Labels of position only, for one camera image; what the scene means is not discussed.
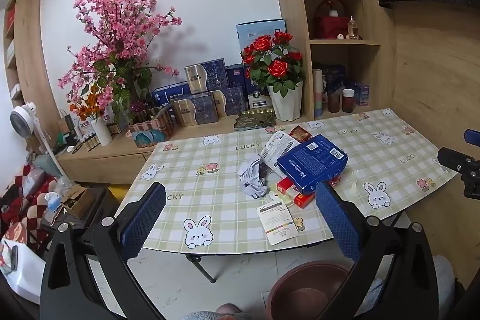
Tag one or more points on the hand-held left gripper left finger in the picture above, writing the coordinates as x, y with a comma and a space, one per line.
144, 218

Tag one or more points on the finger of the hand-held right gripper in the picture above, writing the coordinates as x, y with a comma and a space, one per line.
473, 137
453, 159

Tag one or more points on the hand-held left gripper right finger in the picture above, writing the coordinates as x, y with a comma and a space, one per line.
337, 222

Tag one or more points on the orange red small box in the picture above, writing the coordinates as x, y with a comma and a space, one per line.
303, 200

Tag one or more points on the cream plastic fork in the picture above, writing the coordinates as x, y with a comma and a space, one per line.
358, 185

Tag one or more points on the red white small box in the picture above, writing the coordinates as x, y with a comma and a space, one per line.
285, 185

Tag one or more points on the blue cardboard box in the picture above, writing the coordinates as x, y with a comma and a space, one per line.
311, 162

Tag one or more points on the round cream container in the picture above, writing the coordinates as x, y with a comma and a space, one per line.
272, 196

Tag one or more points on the brown plastic bin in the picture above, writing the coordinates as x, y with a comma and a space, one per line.
300, 293

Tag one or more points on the grey white wrapper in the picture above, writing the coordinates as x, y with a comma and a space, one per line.
253, 179

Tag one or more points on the red brown wrapper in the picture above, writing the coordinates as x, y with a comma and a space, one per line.
300, 134

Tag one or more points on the white plastic packet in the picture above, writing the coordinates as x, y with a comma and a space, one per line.
277, 147

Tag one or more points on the black stool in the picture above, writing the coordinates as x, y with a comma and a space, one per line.
101, 200

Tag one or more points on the open cardboard box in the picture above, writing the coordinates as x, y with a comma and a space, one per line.
78, 202

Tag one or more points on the green checked rabbit tablecloth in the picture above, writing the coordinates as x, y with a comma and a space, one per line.
210, 192

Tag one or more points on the low wooden cabinet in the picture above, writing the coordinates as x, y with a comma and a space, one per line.
105, 158

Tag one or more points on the black table leg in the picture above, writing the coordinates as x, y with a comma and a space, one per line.
200, 267

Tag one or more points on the striped teal basket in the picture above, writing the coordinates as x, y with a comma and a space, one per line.
150, 130

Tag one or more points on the row of small bottles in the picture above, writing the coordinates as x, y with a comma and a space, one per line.
88, 143

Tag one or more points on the white tall vase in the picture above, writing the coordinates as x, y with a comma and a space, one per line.
103, 132

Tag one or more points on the purple artificial flowers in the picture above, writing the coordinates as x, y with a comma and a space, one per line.
138, 106

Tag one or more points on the small purple blue box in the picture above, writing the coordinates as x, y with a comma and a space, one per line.
360, 94

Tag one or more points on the blue gold gift box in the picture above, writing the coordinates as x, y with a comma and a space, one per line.
230, 100
191, 110
206, 76

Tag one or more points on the brown jar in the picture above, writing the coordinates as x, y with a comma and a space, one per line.
333, 102

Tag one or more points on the red jar white lid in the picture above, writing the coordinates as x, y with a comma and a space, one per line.
347, 101

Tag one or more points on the brown paper bag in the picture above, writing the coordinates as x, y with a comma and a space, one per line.
67, 125

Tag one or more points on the red checked blanket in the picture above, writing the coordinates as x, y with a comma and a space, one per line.
22, 192

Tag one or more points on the orange artificial flowers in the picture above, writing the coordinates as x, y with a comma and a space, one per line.
88, 106

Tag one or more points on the blue white carton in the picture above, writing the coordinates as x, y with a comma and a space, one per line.
170, 95

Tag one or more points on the stack of pastel cups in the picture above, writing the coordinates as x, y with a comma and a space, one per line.
317, 95

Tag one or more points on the white faceted flower pot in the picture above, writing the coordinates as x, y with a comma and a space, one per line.
285, 102

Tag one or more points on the white plastic bag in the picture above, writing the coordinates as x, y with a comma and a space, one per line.
26, 275

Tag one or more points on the gold green tray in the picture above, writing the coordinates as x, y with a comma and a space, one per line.
255, 120

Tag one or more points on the blue printed box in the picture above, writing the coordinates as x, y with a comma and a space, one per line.
335, 76

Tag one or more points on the white blue tall box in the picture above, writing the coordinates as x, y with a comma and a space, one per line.
258, 98

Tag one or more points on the white desk fan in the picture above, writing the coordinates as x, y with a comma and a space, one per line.
24, 117

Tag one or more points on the glass perfume bottle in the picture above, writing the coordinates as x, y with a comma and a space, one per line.
352, 29

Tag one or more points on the dark blue box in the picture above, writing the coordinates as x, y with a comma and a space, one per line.
236, 76

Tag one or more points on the red artificial roses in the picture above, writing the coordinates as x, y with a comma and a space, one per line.
275, 61

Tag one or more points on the red basket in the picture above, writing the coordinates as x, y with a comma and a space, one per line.
332, 25

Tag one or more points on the pink artificial blossom branches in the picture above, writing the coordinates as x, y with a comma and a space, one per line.
116, 24

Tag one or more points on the large light blue box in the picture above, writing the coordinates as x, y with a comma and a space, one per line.
258, 33

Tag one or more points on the wooden shelving unit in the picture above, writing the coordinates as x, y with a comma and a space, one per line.
296, 5

